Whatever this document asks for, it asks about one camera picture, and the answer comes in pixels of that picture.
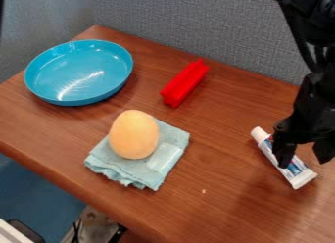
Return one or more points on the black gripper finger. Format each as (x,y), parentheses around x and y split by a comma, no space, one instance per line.
(324,149)
(283,149)

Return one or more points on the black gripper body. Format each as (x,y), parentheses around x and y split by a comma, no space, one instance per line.
(311,121)

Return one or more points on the white toothpaste tube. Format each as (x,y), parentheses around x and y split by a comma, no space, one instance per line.
(296,173)

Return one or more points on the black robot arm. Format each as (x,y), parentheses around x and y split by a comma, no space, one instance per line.
(311,22)

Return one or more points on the blue plate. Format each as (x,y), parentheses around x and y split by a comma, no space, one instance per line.
(79,73)

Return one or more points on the clear small plastic piece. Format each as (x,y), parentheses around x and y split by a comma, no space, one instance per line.
(163,158)

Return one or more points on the red plastic block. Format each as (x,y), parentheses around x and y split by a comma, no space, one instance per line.
(180,86)

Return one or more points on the light blue folded cloth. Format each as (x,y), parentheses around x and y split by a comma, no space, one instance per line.
(132,172)

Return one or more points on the orange egg-shaped sponge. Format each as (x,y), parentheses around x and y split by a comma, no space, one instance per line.
(134,135)

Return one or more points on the grey equipment under table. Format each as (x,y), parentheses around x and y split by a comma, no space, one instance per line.
(92,228)

